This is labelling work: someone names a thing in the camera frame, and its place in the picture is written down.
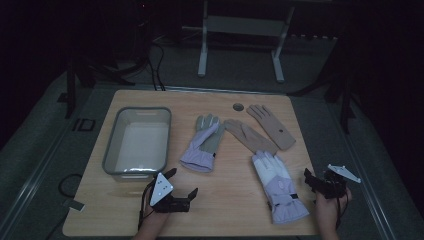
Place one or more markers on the clear grey-rimmed plastic bin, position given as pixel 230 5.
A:
pixel 141 145

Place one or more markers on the beige glove with dark dot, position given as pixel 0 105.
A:
pixel 271 125

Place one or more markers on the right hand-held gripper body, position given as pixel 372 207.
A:
pixel 331 186

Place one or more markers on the white metal stand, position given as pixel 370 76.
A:
pixel 245 26

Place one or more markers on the person's left hand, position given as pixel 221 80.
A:
pixel 155 220

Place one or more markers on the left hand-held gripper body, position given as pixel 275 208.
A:
pixel 161 186

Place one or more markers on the purple and white glove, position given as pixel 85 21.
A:
pixel 280 186

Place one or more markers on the purple glove with grey palm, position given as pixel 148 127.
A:
pixel 203 146

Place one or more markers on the grey tape strip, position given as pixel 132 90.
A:
pixel 75 205

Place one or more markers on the black tripod stand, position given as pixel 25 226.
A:
pixel 345 100
pixel 70 90

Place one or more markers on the plain beige glove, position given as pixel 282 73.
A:
pixel 250 136

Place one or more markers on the round grey table grommet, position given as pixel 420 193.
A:
pixel 238 107

